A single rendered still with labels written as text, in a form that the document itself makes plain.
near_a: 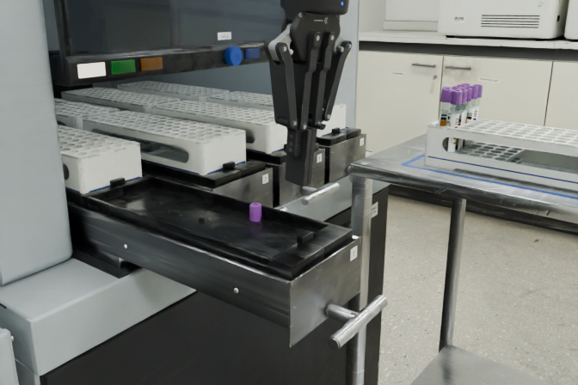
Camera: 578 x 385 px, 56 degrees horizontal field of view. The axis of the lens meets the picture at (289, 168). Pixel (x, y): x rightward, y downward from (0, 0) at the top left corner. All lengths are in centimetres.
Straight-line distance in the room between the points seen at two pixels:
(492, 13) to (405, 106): 63
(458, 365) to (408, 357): 50
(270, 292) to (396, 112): 258
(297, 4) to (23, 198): 39
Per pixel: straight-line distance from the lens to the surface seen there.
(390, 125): 310
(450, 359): 137
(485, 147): 90
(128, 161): 80
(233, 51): 85
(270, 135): 91
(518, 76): 283
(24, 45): 69
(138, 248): 67
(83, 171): 76
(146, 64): 75
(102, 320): 71
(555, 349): 203
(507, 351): 197
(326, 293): 58
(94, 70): 71
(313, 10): 59
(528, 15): 281
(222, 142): 83
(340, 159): 104
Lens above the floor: 105
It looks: 16 degrees down
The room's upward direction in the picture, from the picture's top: straight up
